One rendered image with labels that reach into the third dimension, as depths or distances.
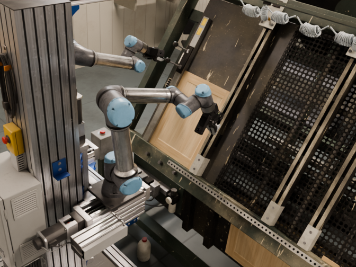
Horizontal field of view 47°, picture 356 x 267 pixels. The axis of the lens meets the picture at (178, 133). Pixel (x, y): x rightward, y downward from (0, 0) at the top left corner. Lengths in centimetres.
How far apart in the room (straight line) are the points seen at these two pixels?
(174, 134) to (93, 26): 362
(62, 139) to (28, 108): 27
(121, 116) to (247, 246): 148
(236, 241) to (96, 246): 114
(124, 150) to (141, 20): 495
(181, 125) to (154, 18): 428
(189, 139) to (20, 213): 118
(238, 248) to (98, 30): 418
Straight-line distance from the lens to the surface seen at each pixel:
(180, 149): 272
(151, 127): 287
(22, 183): 204
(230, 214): 246
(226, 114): 252
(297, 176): 230
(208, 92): 198
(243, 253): 293
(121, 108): 172
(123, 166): 193
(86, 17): 603
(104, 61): 239
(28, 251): 226
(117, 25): 640
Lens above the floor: 250
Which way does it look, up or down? 32 degrees down
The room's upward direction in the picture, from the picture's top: 6 degrees clockwise
